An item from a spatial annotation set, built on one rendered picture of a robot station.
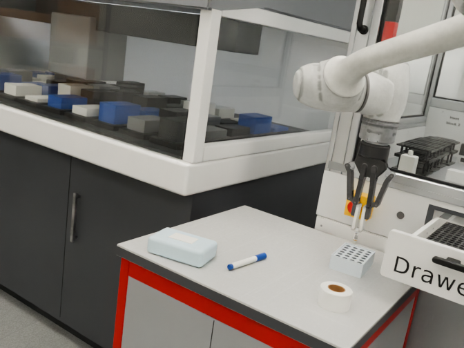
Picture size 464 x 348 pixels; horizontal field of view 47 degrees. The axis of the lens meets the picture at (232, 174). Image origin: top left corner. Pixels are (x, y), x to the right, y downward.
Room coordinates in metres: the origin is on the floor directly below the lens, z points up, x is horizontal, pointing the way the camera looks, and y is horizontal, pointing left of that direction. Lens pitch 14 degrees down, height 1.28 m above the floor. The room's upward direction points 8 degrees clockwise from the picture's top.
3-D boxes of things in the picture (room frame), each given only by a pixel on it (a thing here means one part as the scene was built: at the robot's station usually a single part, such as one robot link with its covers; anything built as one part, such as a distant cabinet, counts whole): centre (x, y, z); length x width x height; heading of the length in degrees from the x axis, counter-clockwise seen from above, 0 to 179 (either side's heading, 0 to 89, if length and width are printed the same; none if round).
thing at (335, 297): (1.06, -0.26, 0.78); 0.07 x 0.07 x 0.04
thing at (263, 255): (1.22, -0.07, 0.77); 0.14 x 0.02 x 0.02; 140
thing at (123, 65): (2.55, 0.58, 1.13); 1.78 x 1.14 x 0.45; 57
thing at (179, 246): (1.21, 0.09, 0.78); 0.15 x 0.10 x 0.04; 70
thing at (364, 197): (1.49, -0.38, 0.88); 0.07 x 0.05 x 0.07; 57
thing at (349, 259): (1.30, -0.34, 0.78); 0.12 x 0.08 x 0.04; 153
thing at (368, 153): (1.33, -0.35, 1.04); 0.08 x 0.07 x 0.09; 63
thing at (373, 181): (1.32, -0.36, 0.98); 0.04 x 0.01 x 0.11; 153
